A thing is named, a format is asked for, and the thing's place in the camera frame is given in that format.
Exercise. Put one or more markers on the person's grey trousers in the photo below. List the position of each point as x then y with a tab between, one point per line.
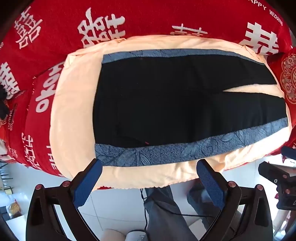
166	215

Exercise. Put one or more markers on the black pants with blue stripes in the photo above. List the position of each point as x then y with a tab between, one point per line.
175	104

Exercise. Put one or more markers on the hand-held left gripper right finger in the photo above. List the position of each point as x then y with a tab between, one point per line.
211	183

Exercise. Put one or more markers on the cream fleece blanket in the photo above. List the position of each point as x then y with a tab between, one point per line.
69	111

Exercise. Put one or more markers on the red pillow gold flower pattern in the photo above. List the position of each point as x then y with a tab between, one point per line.
289	78

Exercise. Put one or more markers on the red printed blanket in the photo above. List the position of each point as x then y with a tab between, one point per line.
57	30

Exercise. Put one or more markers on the yellow snack packet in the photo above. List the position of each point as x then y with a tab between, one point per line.
14	207

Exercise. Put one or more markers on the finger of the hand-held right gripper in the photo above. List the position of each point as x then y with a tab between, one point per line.
272	172
289	153

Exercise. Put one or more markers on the white shoe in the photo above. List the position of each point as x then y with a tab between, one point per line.
136	236

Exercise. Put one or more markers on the black fuzzy object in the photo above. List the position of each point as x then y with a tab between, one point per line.
3	102

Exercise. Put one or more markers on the red pillow small gold print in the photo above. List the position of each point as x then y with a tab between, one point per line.
17	125

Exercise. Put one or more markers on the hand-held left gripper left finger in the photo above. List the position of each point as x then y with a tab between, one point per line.
89	183

